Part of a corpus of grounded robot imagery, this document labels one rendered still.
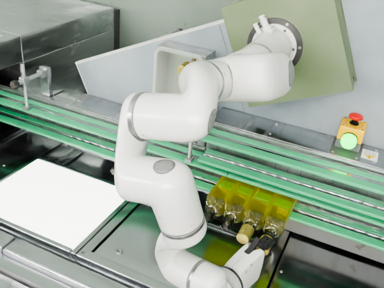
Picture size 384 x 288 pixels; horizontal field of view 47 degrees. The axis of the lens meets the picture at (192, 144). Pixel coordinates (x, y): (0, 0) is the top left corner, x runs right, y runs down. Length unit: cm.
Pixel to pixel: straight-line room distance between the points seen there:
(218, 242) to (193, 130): 67
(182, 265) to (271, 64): 44
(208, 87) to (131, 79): 90
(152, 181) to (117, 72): 95
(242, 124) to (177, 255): 56
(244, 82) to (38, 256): 76
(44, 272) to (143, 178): 60
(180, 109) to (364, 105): 76
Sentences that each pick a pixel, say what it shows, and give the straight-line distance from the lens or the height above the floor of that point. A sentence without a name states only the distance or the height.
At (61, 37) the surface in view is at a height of 51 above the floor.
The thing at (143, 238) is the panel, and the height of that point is 116.
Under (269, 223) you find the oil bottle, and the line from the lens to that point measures 120.
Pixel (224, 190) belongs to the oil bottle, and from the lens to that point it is 127.
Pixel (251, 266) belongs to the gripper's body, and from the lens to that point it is 104.
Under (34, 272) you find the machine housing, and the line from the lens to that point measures 129.
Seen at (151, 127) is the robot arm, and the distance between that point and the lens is 75.
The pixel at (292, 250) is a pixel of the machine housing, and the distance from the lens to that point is 142.
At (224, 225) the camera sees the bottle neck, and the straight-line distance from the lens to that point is 121.
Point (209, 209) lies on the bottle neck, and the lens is 122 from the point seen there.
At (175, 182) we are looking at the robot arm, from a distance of 72.
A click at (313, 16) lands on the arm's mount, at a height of 84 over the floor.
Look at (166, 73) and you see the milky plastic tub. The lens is 149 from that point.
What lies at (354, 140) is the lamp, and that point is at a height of 85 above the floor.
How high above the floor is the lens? 203
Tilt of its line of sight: 54 degrees down
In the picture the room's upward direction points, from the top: 135 degrees counter-clockwise
